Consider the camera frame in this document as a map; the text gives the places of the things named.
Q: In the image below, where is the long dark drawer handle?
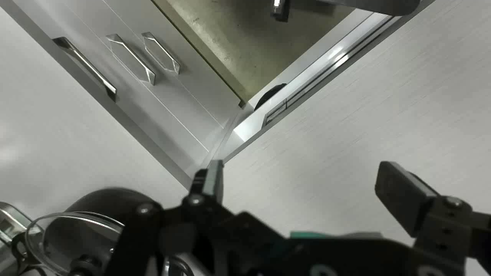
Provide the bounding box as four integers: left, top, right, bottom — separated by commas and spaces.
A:
52, 35, 118, 101

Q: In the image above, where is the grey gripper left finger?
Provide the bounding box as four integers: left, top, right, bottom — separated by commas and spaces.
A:
186, 158, 227, 205

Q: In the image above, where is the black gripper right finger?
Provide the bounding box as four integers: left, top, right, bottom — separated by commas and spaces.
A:
374, 159, 476, 258

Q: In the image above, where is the chrome drawer handle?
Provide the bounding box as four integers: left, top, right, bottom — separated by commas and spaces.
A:
104, 32, 160, 86
141, 31, 183, 77

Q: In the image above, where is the grey drawer cabinet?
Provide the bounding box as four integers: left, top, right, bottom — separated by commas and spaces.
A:
0, 0, 436, 190

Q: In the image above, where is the silver kettle base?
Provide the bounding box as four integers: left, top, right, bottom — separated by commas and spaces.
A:
0, 201, 34, 247

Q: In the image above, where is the black cooking pot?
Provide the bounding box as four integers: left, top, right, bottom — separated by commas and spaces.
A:
11, 187, 166, 276

